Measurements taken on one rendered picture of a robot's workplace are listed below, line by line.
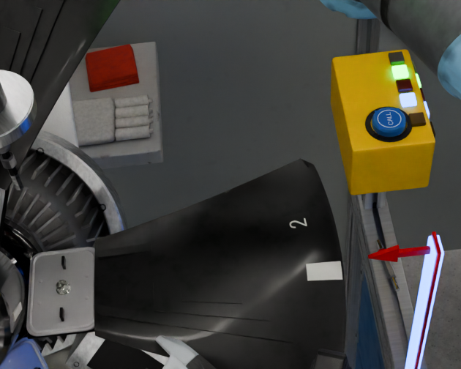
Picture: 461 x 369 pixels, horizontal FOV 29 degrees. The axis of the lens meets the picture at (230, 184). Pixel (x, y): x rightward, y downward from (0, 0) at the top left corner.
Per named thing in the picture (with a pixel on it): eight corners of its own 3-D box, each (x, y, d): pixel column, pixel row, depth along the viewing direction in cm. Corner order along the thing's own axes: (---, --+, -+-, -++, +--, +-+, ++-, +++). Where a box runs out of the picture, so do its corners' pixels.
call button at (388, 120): (369, 116, 110) (369, 107, 108) (401, 113, 110) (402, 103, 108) (375, 141, 107) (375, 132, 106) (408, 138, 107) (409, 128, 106)
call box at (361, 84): (329, 110, 124) (331, 55, 115) (402, 102, 124) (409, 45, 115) (349, 203, 114) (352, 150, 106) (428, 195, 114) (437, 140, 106)
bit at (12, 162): (15, 194, 71) (-3, 152, 67) (11, 185, 72) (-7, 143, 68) (28, 189, 71) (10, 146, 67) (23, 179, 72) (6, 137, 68)
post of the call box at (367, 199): (360, 192, 128) (364, 136, 119) (380, 190, 128) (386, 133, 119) (364, 210, 127) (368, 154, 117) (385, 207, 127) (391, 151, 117)
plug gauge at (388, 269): (373, 239, 122) (393, 289, 117) (382, 237, 122) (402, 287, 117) (373, 244, 123) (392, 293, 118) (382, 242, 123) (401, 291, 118)
